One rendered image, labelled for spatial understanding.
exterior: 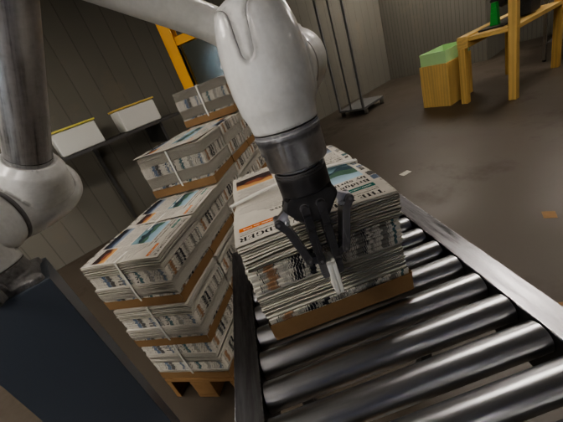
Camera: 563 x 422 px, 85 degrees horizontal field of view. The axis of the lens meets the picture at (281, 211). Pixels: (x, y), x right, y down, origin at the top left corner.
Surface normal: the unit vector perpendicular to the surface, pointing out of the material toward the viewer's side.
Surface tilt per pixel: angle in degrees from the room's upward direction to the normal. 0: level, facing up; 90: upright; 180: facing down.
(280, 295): 90
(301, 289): 90
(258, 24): 80
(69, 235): 90
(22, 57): 124
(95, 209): 90
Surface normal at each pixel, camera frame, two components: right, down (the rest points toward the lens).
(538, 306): -0.32, -0.85
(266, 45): 0.13, 0.27
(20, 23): 0.73, 0.58
